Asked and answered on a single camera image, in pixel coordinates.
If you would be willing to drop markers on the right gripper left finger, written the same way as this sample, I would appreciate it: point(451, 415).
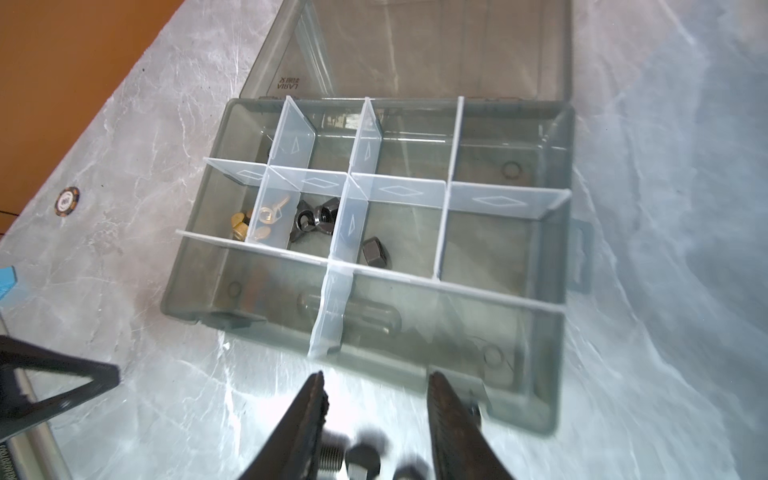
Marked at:
point(292, 451)

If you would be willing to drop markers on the black wing nut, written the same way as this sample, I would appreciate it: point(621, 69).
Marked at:
point(325, 216)
point(304, 221)

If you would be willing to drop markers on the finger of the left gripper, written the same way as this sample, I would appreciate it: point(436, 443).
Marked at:
point(38, 384)

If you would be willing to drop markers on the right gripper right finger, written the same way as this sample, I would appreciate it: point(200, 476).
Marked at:
point(459, 450)

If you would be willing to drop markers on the black hex bolt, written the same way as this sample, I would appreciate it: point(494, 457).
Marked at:
point(362, 462)
point(332, 453)

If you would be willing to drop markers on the brass wing nut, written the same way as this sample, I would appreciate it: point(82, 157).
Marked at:
point(266, 217)
point(240, 223)

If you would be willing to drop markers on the black round nut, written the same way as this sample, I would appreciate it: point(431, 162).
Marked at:
point(375, 253)

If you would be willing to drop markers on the grey plastic organizer box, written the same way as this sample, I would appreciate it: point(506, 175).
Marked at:
point(446, 130)

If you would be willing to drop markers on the black hex nut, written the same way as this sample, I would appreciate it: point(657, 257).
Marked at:
point(411, 471)

